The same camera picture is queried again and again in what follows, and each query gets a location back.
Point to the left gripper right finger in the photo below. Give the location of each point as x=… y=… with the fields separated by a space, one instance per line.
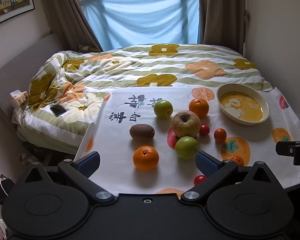
x=218 y=174

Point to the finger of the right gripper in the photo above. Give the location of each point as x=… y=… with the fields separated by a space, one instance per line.
x=289 y=149

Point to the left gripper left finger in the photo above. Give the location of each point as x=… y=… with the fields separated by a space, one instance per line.
x=77 y=173

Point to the small tangerine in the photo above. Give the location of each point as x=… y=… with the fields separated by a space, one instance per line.
x=220 y=135
x=238 y=160

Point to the red cherry tomato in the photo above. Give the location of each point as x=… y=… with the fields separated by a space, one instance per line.
x=198 y=179
x=204 y=130

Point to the orange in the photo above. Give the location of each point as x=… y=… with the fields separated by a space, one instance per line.
x=200 y=107
x=146 y=158

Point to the green apple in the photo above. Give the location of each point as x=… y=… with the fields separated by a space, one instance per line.
x=186 y=148
x=163 y=109

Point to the large brownish apple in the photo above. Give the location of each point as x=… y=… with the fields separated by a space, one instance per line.
x=186 y=124

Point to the black smartphone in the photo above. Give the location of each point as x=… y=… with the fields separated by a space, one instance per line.
x=57 y=110

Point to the yellow duck bowl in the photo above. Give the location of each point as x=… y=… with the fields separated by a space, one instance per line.
x=242 y=104

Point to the brown kiwi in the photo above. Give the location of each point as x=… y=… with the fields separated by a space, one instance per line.
x=142 y=132

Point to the white fruit print cloth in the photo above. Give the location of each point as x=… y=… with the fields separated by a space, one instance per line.
x=130 y=106

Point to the floral striped duvet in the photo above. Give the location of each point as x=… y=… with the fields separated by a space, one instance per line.
x=80 y=81

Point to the tissue box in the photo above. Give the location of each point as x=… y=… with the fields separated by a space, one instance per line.
x=18 y=97

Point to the beige bed headboard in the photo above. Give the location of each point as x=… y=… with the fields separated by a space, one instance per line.
x=17 y=73

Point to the left brown curtain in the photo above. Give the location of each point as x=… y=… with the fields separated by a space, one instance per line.
x=67 y=21

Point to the brown curtain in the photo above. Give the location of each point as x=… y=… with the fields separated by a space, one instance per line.
x=67 y=21
x=222 y=23

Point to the right brown curtain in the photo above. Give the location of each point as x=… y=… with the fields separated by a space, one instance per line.
x=222 y=23

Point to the blue window cloth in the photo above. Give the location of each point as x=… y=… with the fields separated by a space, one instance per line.
x=122 y=23

